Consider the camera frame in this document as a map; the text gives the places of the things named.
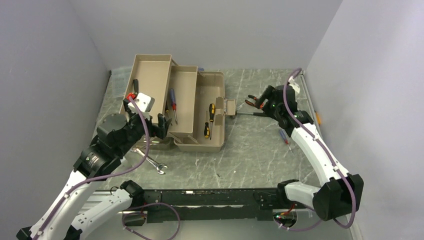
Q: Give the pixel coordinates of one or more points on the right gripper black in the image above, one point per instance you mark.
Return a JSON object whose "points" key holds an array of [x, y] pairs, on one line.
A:
{"points": [[266, 94]]}

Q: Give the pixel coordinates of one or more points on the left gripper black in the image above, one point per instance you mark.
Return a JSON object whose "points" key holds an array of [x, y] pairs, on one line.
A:
{"points": [[160, 131]]}

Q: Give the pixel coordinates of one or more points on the red handled screwdriver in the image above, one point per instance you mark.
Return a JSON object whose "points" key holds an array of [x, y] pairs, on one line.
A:
{"points": [[173, 103]]}

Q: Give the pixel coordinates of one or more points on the translucent brown tool box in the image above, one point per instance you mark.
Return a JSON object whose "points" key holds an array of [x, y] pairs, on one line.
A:
{"points": [[194, 90]]}

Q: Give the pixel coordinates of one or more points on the claw hammer yellow black handle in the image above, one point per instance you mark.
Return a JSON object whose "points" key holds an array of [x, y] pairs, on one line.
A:
{"points": [[135, 84]]}

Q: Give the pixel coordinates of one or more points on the black yellow handled screwdriver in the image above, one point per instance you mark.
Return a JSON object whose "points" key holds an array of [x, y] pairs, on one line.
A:
{"points": [[211, 111]]}

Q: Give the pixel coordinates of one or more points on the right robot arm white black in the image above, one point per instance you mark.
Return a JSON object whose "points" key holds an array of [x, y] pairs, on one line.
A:
{"points": [[339, 192]]}

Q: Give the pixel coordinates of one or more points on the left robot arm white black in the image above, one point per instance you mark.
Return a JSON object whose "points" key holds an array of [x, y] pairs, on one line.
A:
{"points": [[116, 135]]}

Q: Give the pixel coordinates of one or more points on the large silver open-end wrench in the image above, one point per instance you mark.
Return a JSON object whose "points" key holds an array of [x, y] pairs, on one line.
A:
{"points": [[158, 166]]}

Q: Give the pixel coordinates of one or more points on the orange object at table edge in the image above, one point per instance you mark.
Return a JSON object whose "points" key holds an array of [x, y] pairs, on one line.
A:
{"points": [[318, 118]]}

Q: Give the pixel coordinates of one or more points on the orange handled pliers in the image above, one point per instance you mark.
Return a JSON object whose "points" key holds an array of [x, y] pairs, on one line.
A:
{"points": [[257, 102]]}

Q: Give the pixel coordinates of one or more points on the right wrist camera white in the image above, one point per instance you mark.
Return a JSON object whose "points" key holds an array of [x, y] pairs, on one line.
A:
{"points": [[295, 86]]}

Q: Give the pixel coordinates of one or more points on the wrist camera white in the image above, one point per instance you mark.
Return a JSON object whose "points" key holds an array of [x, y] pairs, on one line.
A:
{"points": [[295, 86], [144, 102]]}

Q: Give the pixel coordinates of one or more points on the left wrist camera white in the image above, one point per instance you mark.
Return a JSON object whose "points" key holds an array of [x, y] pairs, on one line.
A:
{"points": [[144, 102]]}

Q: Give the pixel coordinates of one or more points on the blue handle red collar screwdriver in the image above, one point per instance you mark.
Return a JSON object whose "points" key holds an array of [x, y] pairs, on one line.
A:
{"points": [[284, 138]]}

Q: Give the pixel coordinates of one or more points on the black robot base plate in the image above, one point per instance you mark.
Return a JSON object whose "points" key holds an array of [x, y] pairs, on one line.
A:
{"points": [[162, 205]]}

